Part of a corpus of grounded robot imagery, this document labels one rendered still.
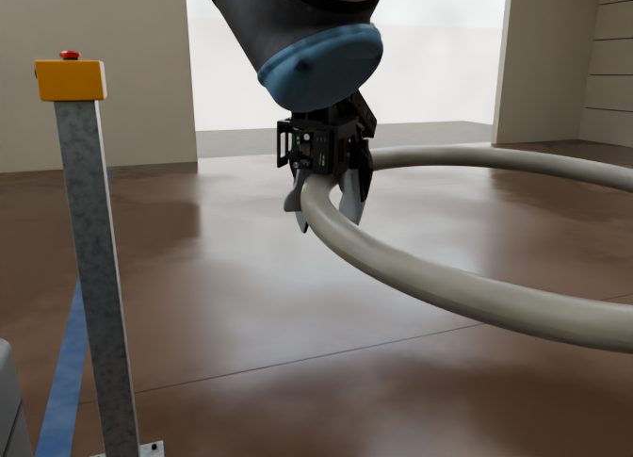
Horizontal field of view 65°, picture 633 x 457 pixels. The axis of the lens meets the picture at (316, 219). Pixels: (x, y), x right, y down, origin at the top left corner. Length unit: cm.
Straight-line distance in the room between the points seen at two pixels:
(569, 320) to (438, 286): 8
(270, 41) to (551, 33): 820
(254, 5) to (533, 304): 27
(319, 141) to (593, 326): 31
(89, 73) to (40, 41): 506
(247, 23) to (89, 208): 89
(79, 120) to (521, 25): 739
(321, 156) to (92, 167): 75
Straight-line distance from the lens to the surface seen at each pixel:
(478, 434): 172
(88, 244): 124
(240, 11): 39
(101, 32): 616
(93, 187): 120
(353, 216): 59
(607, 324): 35
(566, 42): 873
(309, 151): 55
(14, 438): 49
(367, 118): 62
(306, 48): 34
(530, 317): 34
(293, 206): 60
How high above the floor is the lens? 106
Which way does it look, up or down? 17 degrees down
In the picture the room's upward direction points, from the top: straight up
